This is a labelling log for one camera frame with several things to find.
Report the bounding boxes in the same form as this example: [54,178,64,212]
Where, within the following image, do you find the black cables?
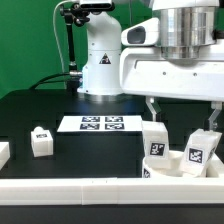
[29,73,83,90]

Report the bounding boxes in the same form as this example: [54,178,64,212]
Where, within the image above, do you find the black camera on mount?
[79,0,113,10]

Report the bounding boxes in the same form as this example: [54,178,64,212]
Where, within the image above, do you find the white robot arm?
[80,0,224,130]

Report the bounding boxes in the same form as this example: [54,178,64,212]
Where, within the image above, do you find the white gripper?
[120,46,224,131]

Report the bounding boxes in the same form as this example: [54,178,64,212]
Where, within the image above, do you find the white left barrier block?
[0,142,10,170]

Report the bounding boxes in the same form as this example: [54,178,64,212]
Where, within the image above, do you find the white front barrier wall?
[0,178,224,205]

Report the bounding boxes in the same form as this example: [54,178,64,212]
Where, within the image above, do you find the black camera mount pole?
[60,3,89,93]

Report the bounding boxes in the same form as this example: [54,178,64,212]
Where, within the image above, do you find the white marker sheet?
[57,115,142,133]

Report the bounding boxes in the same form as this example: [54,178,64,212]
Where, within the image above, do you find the white cable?
[52,0,75,73]

